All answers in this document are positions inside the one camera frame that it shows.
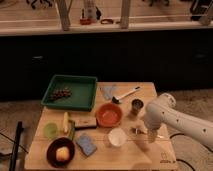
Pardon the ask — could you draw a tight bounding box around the silver metal fork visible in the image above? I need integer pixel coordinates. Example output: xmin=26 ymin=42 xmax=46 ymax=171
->
xmin=130 ymin=127 xmax=164 ymax=139

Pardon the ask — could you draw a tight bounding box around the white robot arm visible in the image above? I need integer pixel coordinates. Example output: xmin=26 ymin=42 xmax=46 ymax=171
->
xmin=143 ymin=93 xmax=213 ymax=149

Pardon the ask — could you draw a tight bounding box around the dark metal cup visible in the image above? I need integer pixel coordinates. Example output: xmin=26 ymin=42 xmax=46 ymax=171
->
xmin=131 ymin=99 xmax=144 ymax=115

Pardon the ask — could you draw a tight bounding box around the white cup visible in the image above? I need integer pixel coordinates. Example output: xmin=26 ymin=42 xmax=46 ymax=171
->
xmin=108 ymin=128 xmax=127 ymax=147

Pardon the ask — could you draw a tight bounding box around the orange bowl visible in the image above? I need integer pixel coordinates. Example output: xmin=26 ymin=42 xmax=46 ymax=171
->
xmin=95 ymin=103 xmax=123 ymax=128

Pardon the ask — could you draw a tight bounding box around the light blue cloth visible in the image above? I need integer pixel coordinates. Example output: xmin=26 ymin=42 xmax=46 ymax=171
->
xmin=100 ymin=84 xmax=116 ymax=100

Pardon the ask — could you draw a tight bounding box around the blue sponge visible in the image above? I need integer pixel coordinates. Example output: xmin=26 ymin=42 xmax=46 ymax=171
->
xmin=76 ymin=133 xmax=97 ymax=156

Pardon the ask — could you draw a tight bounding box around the brown block eraser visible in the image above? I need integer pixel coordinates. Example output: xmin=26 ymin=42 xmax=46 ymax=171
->
xmin=74 ymin=117 xmax=97 ymax=130

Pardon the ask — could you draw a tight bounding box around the green flat item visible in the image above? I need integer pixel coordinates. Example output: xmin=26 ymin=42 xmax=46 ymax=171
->
xmin=68 ymin=120 xmax=75 ymax=140

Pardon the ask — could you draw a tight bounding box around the yellow banana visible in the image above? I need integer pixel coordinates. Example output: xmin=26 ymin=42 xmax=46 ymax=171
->
xmin=63 ymin=112 xmax=69 ymax=134

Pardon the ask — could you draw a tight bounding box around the yellow apple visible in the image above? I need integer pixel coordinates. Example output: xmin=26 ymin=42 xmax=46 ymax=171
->
xmin=56 ymin=147 xmax=70 ymax=162

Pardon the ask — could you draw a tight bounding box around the green plastic cup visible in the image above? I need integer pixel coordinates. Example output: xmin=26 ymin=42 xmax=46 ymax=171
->
xmin=43 ymin=123 xmax=58 ymax=140

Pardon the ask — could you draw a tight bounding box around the dark brown plate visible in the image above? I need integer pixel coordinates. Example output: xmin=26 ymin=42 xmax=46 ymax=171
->
xmin=46 ymin=137 xmax=75 ymax=168

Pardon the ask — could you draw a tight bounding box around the red object on shelf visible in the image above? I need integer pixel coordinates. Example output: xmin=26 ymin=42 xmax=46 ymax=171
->
xmin=80 ymin=19 xmax=92 ymax=25

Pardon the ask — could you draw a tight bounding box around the black stand pole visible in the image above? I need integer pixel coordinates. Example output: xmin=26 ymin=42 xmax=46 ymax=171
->
xmin=9 ymin=121 xmax=24 ymax=171

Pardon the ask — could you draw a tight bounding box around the white bottle on shelf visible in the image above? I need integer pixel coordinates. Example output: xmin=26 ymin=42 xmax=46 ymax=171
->
xmin=84 ymin=0 xmax=97 ymax=23

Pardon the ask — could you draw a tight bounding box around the white handled dish brush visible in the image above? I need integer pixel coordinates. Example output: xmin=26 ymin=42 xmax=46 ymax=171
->
xmin=111 ymin=86 xmax=141 ymax=104

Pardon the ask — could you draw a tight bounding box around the black floor cable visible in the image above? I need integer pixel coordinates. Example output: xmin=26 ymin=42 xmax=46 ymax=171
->
xmin=169 ymin=132 xmax=213 ymax=171

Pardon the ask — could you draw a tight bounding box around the dark ring on shelf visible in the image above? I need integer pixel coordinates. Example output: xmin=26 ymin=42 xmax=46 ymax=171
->
xmin=100 ymin=18 xmax=115 ymax=25

